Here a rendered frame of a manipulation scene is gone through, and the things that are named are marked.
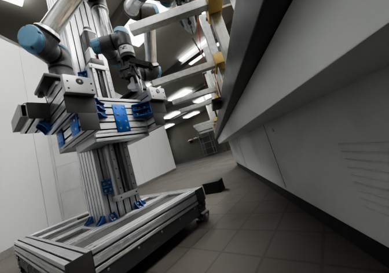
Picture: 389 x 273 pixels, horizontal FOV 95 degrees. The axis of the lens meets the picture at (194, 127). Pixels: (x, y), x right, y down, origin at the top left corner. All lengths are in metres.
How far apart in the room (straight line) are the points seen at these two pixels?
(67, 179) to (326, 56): 3.25
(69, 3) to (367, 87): 1.24
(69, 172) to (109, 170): 2.02
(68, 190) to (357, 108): 3.24
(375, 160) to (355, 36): 0.41
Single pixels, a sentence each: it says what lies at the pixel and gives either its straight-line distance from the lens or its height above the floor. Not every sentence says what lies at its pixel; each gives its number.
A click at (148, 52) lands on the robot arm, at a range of 1.51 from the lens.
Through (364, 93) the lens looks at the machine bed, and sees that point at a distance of 0.54.
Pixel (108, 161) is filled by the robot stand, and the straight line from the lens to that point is 1.25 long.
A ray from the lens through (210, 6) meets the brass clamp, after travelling 0.72.
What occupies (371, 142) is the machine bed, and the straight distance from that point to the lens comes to 0.57.
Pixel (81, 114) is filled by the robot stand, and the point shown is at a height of 0.81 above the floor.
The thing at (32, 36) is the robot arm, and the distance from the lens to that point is 1.18.
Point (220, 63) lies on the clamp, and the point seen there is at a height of 0.82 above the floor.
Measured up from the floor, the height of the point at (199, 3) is 0.94.
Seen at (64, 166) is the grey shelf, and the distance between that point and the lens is 3.31.
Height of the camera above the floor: 0.47
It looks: 8 degrees up
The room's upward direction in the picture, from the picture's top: 17 degrees counter-clockwise
